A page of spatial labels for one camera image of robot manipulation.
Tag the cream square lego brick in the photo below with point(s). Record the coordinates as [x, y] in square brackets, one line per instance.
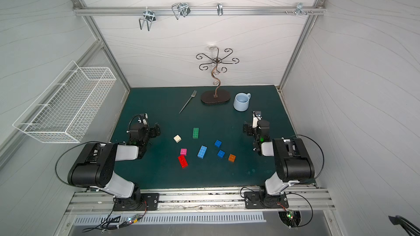
[177, 138]

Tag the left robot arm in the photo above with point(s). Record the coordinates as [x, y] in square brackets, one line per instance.
[94, 167]

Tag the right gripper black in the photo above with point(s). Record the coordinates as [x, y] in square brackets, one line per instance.
[249, 129]

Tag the metal double hook left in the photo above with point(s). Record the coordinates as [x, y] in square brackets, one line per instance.
[147, 20]

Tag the white wire basket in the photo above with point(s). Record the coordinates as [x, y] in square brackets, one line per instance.
[63, 112]

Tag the blue square lego brick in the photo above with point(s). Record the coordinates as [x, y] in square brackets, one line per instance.
[218, 143]
[221, 154]

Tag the small metal hook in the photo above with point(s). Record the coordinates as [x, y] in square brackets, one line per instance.
[219, 9]

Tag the green table mat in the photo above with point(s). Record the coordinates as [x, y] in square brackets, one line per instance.
[160, 167]

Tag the red long lego brick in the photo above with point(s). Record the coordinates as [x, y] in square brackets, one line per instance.
[182, 161]

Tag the white vent strip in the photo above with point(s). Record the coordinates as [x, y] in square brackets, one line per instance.
[176, 218]

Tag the green long lego brick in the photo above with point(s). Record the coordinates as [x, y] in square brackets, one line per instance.
[195, 133]

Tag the metal double hook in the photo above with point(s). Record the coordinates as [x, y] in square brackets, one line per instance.
[180, 9]
[147, 20]

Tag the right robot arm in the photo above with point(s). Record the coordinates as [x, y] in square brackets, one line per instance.
[293, 164]

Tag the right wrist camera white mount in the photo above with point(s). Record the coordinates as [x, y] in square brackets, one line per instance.
[256, 117]

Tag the aluminium top rail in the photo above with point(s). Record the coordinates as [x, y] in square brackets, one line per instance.
[195, 11]

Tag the black stand corner object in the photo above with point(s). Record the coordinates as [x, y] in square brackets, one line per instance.
[407, 226]

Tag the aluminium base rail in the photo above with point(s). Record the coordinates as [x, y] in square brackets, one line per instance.
[231, 199]

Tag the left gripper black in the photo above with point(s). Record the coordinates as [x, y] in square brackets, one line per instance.
[153, 131]

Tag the silver metal fork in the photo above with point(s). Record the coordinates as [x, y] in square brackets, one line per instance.
[187, 102]

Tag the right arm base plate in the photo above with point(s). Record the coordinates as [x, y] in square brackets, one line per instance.
[256, 200]

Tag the brown metal mug tree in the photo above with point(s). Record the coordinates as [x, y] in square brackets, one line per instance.
[217, 96]

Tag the metal double hook middle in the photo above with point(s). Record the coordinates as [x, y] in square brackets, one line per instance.
[180, 9]

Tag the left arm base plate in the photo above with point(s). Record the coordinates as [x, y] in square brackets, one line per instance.
[136, 203]

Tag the light blue mug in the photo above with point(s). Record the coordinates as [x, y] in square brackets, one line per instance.
[241, 102]

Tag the orange square lego brick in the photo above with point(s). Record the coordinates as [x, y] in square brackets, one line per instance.
[231, 158]

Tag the metal hook right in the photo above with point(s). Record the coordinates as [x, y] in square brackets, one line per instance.
[299, 10]

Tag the light blue long lego brick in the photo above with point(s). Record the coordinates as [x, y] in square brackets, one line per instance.
[202, 152]

